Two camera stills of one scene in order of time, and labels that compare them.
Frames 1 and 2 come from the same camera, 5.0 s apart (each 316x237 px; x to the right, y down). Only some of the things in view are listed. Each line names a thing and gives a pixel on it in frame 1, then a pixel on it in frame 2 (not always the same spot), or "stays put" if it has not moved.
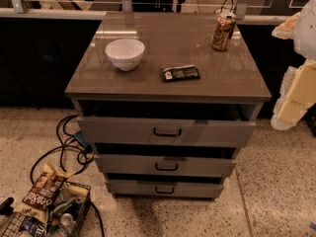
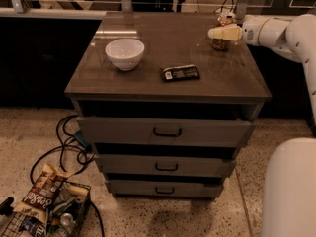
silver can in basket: [67, 222] stays put
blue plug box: [81, 138] stays put
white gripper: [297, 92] to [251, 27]
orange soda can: [224, 26] stays put
